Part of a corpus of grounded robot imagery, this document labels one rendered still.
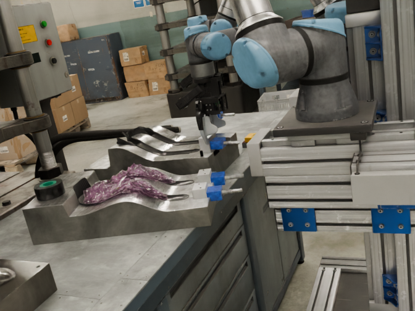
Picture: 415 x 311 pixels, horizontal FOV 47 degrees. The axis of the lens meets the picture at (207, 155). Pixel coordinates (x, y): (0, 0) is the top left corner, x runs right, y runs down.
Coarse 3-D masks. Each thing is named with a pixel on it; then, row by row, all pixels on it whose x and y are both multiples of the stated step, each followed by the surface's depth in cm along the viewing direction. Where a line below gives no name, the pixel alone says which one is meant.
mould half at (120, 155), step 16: (160, 128) 183; (128, 144) 166; (160, 144) 172; (192, 144) 169; (112, 160) 166; (128, 160) 163; (144, 160) 161; (160, 160) 158; (176, 160) 156; (192, 160) 153; (208, 160) 151; (224, 160) 162
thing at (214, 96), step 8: (200, 80) 146; (208, 80) 146; (216, 80) 146; (208, 88) 148; (216, 88) 147; (200, 96) 150; (208, 96) 149; (216, 96) 147; (224, 96) 151; (200, 104) 149; (208, 104) 149; (216, 104) 148; (224, 104) 151; (208, 112) 150; (216, 112) 148
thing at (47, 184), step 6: (48, 180) 138; (54, 180) 137; (60, 180) 136; (36, 186) 134; (42, 186) 134; (48, 186) 132; (54, 186) 132; (60, 186) 134; (36, 192) 132; (42, 192) 132; (48, 192) 132; (54, 192) 132; (60, 192) 134; (36, 198) 134; (42, 198) 132; (48, 198) 132; (54, 198) 133
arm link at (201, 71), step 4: (200, 64) 151; (204, 64) 144; (208, 64) 145; (212, 64) 146; (192, 68) 146; (196, 68) 145; (200, 68) 144; (204, 68) 144; (208, 68) 145; (212, 68) 146; (192, 72) 146; (196, 72) 145; (200, 72) 145; (204, 72) 145; (208, 72) 145; (212, 72) 146; (192, 76) 147; (196, 76) 146; (200, 76) 145; (204, 76) 145; (208, 76) 146; (212, 76) 147
